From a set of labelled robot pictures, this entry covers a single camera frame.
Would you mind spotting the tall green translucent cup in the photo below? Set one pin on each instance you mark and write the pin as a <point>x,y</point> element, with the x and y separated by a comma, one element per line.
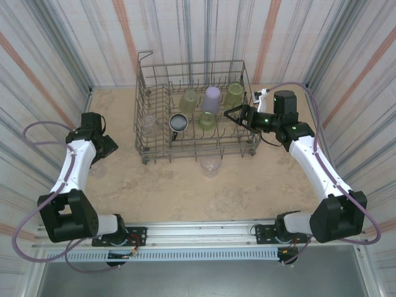
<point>234,94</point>

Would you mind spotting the purple plastic cup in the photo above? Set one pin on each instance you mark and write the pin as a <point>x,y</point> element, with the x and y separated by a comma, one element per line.
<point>211,100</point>

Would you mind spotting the short green translucent cup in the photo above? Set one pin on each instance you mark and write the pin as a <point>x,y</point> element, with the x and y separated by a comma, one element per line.
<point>206,121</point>

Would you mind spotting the frosted pale green cup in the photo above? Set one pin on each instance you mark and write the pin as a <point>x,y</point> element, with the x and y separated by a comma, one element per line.
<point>188,102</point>

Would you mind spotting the clear octagonal plastic cup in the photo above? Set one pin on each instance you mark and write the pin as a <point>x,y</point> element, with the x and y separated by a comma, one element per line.
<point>148,122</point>

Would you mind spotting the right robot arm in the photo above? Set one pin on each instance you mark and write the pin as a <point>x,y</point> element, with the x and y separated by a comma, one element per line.
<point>318,173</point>

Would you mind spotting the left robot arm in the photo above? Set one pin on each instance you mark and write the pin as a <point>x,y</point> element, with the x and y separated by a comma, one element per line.
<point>77,164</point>

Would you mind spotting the grey metal sheet panel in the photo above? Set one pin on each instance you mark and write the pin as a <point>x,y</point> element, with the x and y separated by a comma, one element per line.
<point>198,278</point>

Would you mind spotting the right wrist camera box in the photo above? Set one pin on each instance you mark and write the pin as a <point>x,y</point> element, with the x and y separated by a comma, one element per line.
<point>261,99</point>

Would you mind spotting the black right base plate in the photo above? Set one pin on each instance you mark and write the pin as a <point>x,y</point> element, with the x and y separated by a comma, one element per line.
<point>263,233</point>

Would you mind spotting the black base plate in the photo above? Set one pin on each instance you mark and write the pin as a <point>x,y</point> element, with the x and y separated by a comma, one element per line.
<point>263,233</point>
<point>137,232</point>

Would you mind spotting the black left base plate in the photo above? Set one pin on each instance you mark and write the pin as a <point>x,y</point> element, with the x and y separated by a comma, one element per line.
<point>137,232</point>

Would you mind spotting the aluminium mounting rail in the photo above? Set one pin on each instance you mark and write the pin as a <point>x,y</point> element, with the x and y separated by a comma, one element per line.
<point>201,232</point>

